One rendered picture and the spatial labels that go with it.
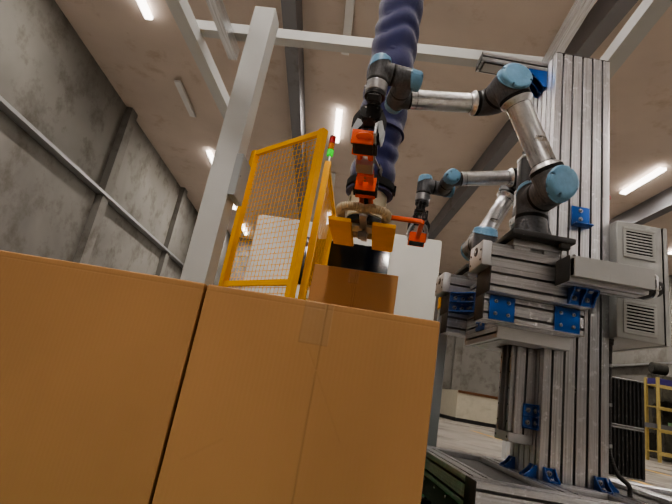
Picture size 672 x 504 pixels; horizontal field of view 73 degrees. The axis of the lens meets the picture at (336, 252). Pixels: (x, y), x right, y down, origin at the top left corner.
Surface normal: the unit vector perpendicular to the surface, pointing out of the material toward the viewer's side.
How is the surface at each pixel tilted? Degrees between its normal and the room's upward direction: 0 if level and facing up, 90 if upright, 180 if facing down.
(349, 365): 90
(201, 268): 90
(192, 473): 90
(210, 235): 90
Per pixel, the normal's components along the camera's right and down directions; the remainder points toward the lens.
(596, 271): 0.05, -0.27
